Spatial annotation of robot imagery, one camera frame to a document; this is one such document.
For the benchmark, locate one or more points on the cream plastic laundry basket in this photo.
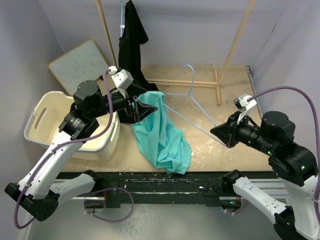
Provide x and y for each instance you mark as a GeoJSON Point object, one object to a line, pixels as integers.
{"type": "Point", "coordinates": [44, 121]}

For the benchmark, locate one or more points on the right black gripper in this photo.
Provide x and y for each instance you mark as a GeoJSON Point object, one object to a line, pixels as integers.
{"type": "Point", "coordinates": [227, 131]}

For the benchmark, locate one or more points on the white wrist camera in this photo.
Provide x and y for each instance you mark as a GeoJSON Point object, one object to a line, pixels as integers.
{"type": "Point", "coordinates": [244, 104]}
{"type": "Point", "coordinates": [121, 78]}

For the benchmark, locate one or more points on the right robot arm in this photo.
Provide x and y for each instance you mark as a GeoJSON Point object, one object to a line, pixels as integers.
{"type": "Point", "coordinates": [294, 164]}

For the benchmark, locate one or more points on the small framed whiteboard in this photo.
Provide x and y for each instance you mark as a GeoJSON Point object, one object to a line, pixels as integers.
{"type": "Point", "coordinates": [83, 62]}

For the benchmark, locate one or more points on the wooden clothes rack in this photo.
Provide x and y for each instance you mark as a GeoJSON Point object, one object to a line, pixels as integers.
{"type": "Point", "coordinates": [218, 77]}

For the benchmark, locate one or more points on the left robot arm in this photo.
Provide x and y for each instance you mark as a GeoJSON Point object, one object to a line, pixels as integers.
{"type": "Point", "coordinates": [90, 116]}

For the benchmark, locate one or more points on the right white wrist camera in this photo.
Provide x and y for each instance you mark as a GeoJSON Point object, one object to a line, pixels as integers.
{"type": "Point", "coordinates": [244, 104]}

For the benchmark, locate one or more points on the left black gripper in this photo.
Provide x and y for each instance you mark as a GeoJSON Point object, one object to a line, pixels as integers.
{"type": "Point", "coordinates": [140, 109]}

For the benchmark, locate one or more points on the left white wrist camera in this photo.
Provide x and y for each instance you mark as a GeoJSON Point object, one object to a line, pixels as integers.
{"type": "Point", "coordinates": [121, 78]}

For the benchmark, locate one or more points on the teal t shirt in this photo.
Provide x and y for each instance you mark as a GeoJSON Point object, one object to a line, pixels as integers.
{"type": "Point", "coordinates": [158, 140]}

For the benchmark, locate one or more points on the blue hanger with black shirt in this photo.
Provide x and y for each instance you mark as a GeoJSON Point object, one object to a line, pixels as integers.
{"type": "Point", "coordinates": [122, 17]}

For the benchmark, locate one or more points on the black t shirt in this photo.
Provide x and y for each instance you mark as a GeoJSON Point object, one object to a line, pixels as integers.
{"type": "Point", "coordinates": [129, 56]}

